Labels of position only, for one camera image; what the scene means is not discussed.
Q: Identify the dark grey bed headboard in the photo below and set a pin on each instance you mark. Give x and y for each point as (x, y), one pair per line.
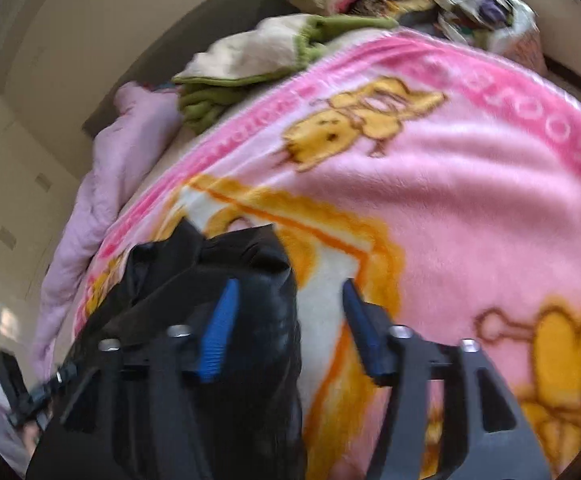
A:
(210, 21)

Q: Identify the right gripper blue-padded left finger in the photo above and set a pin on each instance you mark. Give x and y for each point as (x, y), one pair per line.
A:
(173, 363)

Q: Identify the cream built-in wardrobe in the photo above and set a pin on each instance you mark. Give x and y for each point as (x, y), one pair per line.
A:
(36, 196)

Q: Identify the pink cartoon fleece blanket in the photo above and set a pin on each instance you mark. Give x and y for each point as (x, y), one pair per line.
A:
(446, 182)

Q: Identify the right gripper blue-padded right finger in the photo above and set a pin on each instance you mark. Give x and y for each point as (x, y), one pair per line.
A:
(484, 435)

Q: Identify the green and cream fleece blanket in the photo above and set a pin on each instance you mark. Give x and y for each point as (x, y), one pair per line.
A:
(279, 47)

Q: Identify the floral laundry basket with clothes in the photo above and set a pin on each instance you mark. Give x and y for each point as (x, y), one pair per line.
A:
(506, 28)

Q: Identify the person's left hand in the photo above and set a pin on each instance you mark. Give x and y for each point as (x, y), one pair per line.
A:
(30, 436)

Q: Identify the lilac quilted duvet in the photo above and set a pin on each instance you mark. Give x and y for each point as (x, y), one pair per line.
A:
(123, 154)

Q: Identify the black leather garment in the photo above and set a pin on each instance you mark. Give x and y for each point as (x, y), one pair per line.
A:
(250, 416)

